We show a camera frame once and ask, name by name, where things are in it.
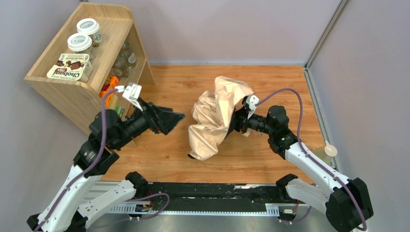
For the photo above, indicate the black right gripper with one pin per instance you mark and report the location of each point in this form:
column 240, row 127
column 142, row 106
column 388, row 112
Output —
column 241, row 119

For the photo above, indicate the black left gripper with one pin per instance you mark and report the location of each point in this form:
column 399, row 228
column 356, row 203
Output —
column 153, row 116

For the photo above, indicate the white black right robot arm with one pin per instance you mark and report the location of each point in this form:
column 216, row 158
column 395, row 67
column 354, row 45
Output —
column 314, row 166

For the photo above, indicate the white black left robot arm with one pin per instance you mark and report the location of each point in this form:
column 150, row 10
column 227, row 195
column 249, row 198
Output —
column 68, row 212

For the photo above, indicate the green box on shelf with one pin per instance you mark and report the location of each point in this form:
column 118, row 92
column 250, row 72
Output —
column 119, row 110

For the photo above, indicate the orange box on shelf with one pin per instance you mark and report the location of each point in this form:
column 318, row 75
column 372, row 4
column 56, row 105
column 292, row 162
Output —
column 110, row 83

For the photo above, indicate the glass jars in shelf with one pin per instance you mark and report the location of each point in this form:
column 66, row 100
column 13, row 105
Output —
column 125, row 61

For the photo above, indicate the pale green pump bottle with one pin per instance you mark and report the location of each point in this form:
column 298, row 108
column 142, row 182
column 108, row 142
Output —
column 326, row 153

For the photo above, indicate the wooden shelf unit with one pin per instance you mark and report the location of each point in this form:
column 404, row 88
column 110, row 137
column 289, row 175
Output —
column 71, row 81

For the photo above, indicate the Chobani yogurt pack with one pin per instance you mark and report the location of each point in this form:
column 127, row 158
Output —
column 71, row 67

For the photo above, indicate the front white-lidded jar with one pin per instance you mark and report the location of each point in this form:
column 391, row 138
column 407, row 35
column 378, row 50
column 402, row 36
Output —
column 82, row 44

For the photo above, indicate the white-lidded jar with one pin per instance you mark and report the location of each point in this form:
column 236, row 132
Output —
column 82, row 44
column 90, row 27

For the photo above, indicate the back white-lidded jar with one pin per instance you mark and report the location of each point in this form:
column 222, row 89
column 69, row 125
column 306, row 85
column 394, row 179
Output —
column 90, row 27

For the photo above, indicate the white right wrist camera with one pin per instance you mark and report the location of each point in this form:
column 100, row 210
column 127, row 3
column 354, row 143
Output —
column 250, row 104

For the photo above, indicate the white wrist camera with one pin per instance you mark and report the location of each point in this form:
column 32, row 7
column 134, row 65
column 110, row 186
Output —
column 250, row 104
column 131, row 92

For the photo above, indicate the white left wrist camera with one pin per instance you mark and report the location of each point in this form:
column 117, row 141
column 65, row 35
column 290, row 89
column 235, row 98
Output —
column 131, row 92

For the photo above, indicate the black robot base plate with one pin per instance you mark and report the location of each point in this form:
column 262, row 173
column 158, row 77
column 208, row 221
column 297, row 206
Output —
column 213, row 197

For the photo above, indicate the aluminium frame rail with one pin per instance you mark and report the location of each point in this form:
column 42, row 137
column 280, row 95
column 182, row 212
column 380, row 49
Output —
column 144, row 210

